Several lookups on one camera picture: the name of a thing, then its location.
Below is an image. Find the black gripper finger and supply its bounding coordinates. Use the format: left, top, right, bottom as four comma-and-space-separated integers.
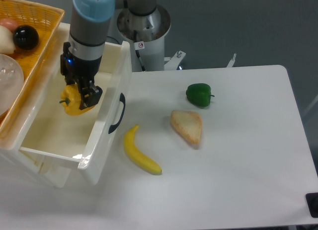
64, 73, 78, 85
79, 80, 102, 110

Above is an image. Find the yellow bell pepper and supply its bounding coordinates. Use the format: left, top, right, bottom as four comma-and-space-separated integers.
59, 83, 95, 116

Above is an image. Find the black block at table edge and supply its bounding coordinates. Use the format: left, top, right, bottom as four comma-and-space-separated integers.
305, 192, 318, 218

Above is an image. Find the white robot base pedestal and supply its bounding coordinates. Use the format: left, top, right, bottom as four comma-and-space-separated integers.
108, 4, 171, 72

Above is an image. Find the clear plastic ball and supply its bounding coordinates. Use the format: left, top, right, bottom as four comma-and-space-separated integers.
0, 54, 24, 115

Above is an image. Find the orange woven basket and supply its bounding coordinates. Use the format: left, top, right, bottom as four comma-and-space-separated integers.
0, 0, 65, 138

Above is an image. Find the triangular toast slice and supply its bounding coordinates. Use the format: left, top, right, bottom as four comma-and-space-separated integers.
170, 110, 202, 145

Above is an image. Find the yellow banana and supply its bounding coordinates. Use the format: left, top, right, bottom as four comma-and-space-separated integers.
123, 125, 162, 175

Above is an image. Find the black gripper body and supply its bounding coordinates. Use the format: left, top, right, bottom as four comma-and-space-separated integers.
60, 42, 101, 85

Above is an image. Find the open white upper drawer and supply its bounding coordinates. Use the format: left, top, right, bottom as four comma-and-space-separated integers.
19, 35, 132, 186

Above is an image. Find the pink round fruit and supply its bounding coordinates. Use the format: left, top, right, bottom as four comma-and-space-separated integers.
0, 18, 19, 30

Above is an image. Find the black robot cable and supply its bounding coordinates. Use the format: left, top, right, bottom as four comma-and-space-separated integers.
133, 30, 147, 72

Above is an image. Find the metal table clamp bracket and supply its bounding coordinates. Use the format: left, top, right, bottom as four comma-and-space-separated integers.
164, 50, 186, 71

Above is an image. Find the white drawer cabinet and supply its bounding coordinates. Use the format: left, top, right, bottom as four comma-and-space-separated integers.
0, 22, 76, 189

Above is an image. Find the black ball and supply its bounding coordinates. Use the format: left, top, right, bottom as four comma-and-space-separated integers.
13, 25, 39, 50

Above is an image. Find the white onion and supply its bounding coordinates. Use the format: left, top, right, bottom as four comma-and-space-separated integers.
0, 26, 15, 54

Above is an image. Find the green bell pepper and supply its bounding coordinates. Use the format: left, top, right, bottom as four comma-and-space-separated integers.
186, 83, 214, 107

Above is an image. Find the black drawer handle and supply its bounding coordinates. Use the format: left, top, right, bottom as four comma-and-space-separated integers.
108, 93, 126, 134

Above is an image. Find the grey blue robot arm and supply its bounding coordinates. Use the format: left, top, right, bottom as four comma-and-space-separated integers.
60, 0, 171, 110

